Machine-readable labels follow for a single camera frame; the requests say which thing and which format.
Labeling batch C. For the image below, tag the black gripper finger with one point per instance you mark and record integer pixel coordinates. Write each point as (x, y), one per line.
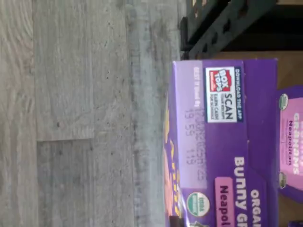
(175, 222)

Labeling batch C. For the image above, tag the purple Annie's box pink patch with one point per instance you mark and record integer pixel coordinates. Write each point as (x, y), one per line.
(225, 146)
(293, 142)

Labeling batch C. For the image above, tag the purple Annie's box violet patch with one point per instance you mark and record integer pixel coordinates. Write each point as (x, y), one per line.
(296, 224)

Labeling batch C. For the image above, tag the black metal shelf rack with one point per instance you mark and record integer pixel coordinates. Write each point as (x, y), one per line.
(272, 45)
(183, 35)

